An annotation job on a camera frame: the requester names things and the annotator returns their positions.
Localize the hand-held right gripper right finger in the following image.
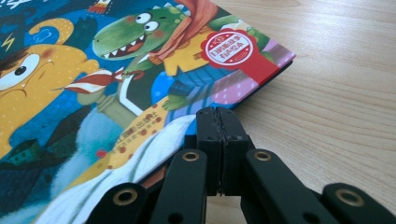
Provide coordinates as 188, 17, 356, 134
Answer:
216, 106, 256, 197

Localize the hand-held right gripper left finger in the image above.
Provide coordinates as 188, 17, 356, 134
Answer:
184, 106, 224, 197

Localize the dark blue monster picture book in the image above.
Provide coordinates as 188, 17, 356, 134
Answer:
0, 0, 297, 224

